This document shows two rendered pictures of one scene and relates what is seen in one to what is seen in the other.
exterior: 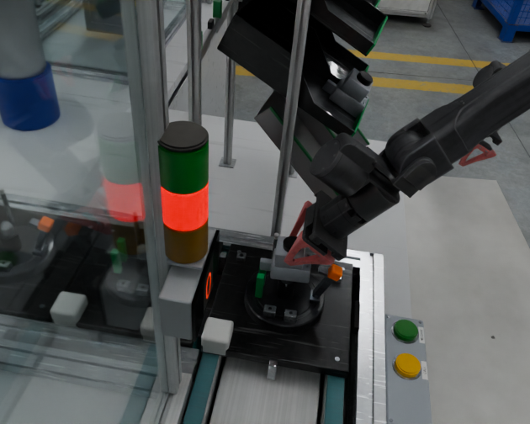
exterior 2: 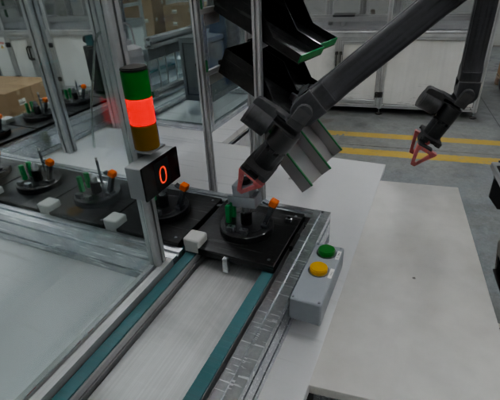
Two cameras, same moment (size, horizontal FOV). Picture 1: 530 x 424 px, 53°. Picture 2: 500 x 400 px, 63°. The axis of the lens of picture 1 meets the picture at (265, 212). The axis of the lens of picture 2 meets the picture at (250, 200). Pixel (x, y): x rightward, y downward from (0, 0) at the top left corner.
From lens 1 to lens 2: 0.44 m
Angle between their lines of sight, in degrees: 20
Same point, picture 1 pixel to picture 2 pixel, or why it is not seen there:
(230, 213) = not seen: hidden behind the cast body
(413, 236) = (373, 216)
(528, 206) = not seen: outside the picture
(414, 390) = (317, 282)
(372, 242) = (339, 217)
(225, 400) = (192, 281)
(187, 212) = (136, 113)
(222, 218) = not seen: hidden behind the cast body
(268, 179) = (278, 180)
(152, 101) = (113, 44)
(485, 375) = (398, 299)
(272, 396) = (224, 282)
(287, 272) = (240, 199)
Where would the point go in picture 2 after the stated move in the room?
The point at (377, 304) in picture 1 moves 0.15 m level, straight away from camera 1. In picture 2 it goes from (313, 236) to (340, 211)
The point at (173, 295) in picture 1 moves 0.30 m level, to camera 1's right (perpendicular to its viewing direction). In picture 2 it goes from (132, 167) to (285, 185)
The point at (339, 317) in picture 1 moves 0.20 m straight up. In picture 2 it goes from (281, 240) to (280, 167)
